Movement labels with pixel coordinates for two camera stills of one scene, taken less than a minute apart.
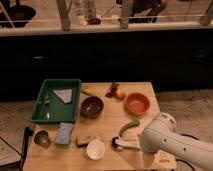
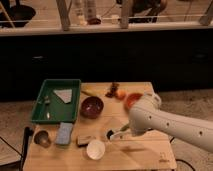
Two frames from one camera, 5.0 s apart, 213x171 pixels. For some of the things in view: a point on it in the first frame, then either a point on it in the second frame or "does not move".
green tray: x=58 y=101 does not move
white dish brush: x=118 y=143 → x=122 y=135
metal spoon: x=47 y=103 does not move
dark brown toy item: x=112 y=92 does not move
